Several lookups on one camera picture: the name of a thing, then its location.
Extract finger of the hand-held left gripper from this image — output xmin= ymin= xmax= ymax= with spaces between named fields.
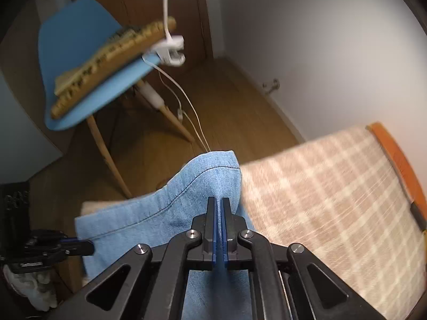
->
xmin=61 ymin=237 xmax=95 ymax=257

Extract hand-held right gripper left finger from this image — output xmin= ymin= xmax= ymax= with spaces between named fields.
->
xmin=43 ymin=197 xmax=222 ymax=320

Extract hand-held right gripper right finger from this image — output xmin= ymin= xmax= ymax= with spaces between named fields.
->
xmin=222 ymin=197 xmax=388 ymax=320

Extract blue denim pants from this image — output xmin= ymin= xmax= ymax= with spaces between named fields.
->
xmin=74 ymin=151 xmax=257 ymax=320

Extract person's left hand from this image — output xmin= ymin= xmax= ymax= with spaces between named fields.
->
xmin=4 ymin=265 xmax=59 ymax=311

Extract beige plaid blanket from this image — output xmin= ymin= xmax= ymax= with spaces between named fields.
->
xmin=82 ymin=125 xmax=424 ymax=320

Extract metal door stopper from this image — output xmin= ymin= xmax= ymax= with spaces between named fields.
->
xmin=262 ymin=78 xmax=281 ymax=95

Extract folded brown woven mat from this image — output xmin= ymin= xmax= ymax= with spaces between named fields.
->
xmin=50 ymin=17 xmax=177 ymax=119

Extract white clip-on lamp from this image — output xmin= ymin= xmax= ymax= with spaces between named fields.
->
xmin=142 ymin=0 xmax=185 ymax=67

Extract blue chair with wooden legs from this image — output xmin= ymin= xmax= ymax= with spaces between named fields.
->
xmin=37 ymin=0 xmax=196 ymax=199

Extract wooden door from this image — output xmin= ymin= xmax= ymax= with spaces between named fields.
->
xmin=68 ymin=0 xmax=214 ymax=61

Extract white charging cable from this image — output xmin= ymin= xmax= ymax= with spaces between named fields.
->
xmin=143 ymin=56 xmax=211 ymax=151

